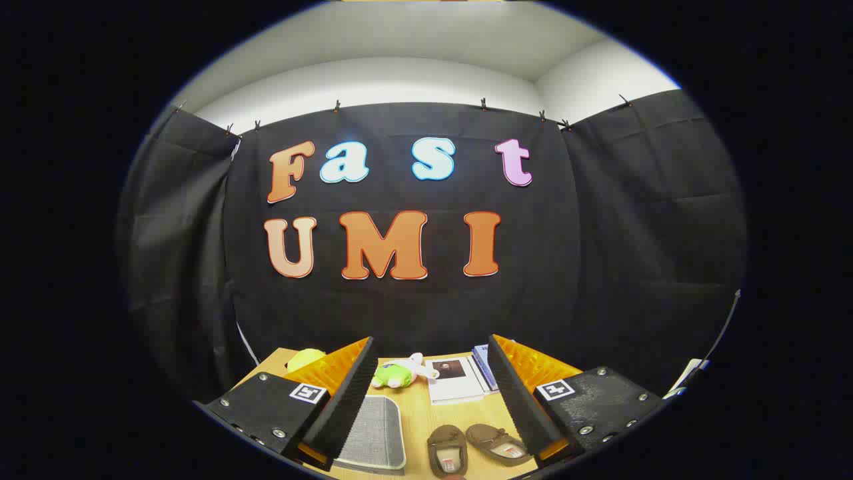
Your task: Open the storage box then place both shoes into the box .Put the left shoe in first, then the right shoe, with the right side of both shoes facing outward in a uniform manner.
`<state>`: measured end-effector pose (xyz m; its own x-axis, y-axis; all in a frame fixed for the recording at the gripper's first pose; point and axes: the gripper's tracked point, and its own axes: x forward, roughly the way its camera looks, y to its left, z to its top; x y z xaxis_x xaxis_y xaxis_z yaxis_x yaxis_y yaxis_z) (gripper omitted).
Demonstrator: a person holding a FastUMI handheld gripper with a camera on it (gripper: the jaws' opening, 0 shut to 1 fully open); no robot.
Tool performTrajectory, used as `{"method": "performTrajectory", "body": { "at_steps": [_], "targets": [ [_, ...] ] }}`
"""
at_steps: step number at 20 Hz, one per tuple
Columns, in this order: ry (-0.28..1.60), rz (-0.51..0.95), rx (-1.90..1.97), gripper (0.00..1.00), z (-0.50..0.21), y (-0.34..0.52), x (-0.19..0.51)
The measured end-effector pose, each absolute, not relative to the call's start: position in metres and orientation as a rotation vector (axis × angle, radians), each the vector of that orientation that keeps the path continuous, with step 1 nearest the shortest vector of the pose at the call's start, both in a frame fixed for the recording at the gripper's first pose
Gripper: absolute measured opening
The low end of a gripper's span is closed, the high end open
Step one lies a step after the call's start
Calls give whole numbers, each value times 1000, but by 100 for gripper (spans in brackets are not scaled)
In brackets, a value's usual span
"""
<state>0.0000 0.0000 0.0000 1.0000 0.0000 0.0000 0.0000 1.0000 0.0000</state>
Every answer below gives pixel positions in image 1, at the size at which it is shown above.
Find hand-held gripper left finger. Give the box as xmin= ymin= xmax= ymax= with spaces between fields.
xmin=193 ymin=337 xmax=379 ymax=472

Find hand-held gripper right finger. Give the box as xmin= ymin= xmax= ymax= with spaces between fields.
xmin=486 ymin=333 xmax=665 ymax=467

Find grey fabric storage box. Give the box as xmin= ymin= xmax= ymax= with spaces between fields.
xmin=332 ymin=395 xmax=407 ymax=475

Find brown fuzzy shoe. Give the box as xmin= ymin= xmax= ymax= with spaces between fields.
xmin=426 ymin=425 xmax=469 ymax=479
xmin=464 ymin=423 xmax=534 ymax=467

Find green and pink plush toy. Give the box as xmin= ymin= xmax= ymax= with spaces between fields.
xmin=371 ymin=353 xmax=440 ymax=389

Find blue cover book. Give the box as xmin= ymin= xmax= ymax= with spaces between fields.
xmin=472 ymin=344 xmax=500 ymax=392

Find white book with dark photo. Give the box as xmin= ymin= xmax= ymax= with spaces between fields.
xmin=426 ymin=357 xmax=494 ymax=406

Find yellow plush toy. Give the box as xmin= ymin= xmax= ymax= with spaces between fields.
xmin=287 ymin=348 xmax=327 ymax=373

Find white flat panel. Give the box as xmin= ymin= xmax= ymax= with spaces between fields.
xmin=666 ymin=358 xmax=710 ymax=399

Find row of black cloth clips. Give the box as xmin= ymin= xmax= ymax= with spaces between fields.
xmin=175 ymin=95 xmax=634 ymax=134

